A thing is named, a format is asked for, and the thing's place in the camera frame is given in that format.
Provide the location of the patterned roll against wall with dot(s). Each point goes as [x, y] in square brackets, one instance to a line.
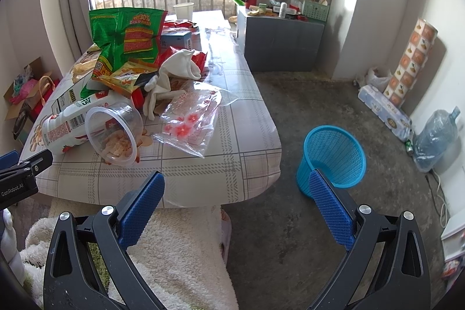
[412, 62]

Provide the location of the green plastic basket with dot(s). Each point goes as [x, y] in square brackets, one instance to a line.
[315, 11]

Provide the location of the cardboard box with bags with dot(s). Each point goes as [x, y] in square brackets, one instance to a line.
[26, 96]

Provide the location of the clear plastic cup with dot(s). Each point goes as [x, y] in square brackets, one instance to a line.
[114, 132]

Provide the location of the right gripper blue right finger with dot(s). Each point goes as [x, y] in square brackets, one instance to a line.
[337, 217]

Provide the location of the dark grey cabinet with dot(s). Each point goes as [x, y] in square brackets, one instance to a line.
[275, 44]

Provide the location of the white spray bottle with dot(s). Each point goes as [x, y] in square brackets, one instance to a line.
[283, 8]

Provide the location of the white paper cup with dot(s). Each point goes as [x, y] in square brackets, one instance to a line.
[184, 11]

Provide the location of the white cloth glove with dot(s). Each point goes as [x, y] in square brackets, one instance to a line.
[178, 66]

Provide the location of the green drink can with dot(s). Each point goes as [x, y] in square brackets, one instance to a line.
[409, 147]

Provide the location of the white fluffy blanket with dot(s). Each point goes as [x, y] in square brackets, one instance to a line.
[181, 255]

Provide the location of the floral tablecloth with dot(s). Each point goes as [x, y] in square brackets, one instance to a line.
[241, 162]

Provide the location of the toilet paper pack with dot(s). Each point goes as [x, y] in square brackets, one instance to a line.
[393, 118]

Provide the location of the green snack bag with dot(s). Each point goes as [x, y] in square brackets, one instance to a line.
[126, 34]

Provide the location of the clear zip bag red flowers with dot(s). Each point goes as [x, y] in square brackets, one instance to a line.
[189, 121]

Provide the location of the blue plastic waste basket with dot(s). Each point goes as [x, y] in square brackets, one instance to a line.
[336, 154]

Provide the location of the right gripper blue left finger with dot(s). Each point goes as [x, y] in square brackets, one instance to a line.
[138, 209]

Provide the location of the white milk bottle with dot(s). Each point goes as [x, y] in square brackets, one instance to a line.
[65, 130]

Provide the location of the white plastic bag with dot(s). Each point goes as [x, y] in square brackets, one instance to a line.
[378, 77]

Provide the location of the yellow snack bag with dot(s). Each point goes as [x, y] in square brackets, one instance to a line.
[128, 78]

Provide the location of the blue medicine box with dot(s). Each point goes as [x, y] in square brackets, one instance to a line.
[179, 39]

